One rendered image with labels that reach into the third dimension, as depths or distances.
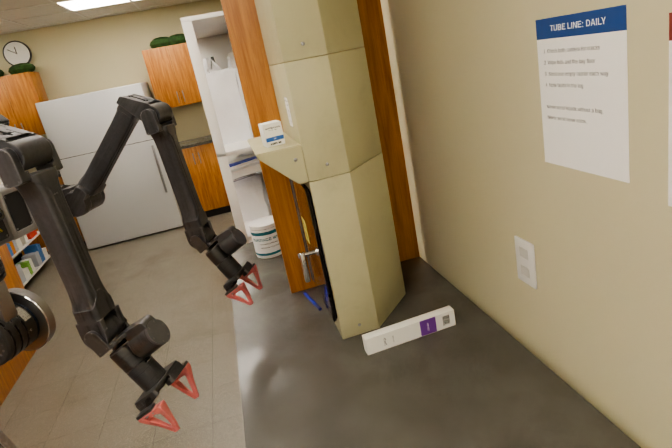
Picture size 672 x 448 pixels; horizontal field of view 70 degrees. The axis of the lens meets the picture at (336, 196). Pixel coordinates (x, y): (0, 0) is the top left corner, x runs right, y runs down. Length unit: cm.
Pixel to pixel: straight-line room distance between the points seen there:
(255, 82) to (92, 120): 477
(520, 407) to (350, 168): 67
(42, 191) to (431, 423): 90
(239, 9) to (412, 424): 121
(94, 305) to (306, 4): 80
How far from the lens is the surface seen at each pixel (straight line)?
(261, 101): 157
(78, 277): 108
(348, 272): 134
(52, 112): 633
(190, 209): 148
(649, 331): 101
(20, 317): 168
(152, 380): 113
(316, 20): 122
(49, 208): 105
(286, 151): 122
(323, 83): 122
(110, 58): 686
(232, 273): 152
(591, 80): 93
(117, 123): 152
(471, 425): 113
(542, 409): 117
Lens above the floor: 171
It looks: 16 degrees down
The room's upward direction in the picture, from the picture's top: 11 degrees counter-clockwise
